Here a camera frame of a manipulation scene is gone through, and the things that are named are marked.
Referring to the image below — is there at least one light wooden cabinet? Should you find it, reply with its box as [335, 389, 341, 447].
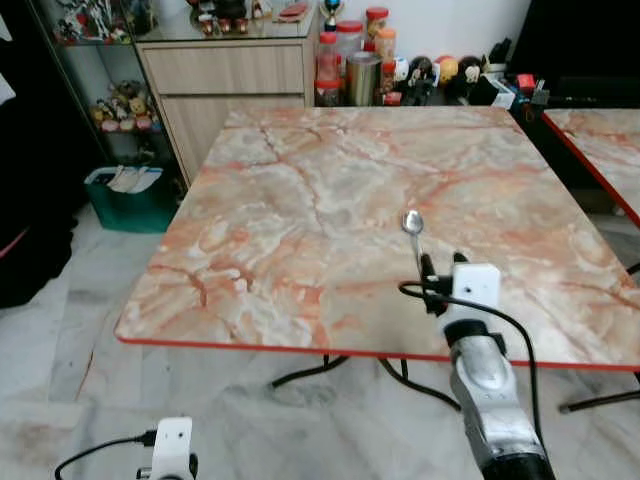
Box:
[135, 15, 326, 181]

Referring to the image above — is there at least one black toy figurine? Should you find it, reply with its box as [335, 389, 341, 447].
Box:
[407, 56, 435, 101]
[457, 57, 486, 101]

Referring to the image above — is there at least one small white box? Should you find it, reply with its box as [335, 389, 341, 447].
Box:
[490, 78, 521, 109]

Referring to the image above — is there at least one blue globe trophy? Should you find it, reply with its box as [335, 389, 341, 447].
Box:
[322, 0, 341, 33]

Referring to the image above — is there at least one yellow toy figurine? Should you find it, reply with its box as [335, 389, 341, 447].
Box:
[436, 55, 460, 85]

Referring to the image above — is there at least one tall red lid jar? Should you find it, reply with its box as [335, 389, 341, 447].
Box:
[316, 32, 343, 107]

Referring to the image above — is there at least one silver metal spoon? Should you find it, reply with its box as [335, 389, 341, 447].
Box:
[402, 209, 426, 273]

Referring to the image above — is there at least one black television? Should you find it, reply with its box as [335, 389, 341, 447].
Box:
[510, 0, 640, 106]

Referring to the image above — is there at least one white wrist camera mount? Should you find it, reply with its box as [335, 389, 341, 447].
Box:
[443, 263, 501, 336]
[150, 417, 194, 480]

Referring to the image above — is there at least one steel thermos flask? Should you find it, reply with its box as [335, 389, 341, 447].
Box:
[347, 52, 382, 107]

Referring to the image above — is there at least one orange filled jar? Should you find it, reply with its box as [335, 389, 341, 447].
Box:
[374, 27, 398, 66]

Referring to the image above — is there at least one glass display shelf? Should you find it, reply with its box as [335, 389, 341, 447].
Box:
[30, 0, 183, 181]

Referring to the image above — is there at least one green plastic bin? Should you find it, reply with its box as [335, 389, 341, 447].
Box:
[84, 165, 181, 234]

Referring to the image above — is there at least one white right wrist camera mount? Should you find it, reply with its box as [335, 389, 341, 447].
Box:
[443, 263, 501, 336]

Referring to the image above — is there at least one clear red lid jar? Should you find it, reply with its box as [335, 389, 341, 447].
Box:
[336, 20, 365, 56]

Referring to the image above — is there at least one flat red tray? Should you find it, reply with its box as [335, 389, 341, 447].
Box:
[275, 3, 313, 23]

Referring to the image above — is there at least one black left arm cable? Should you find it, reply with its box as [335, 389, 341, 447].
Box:
[55, 430, 159, 480]

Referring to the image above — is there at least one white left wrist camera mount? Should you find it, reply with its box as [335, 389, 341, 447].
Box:
[150, 417, 194, 480]

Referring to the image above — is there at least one small red lid jar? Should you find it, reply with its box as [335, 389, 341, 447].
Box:
[365, 6, 390, 31]

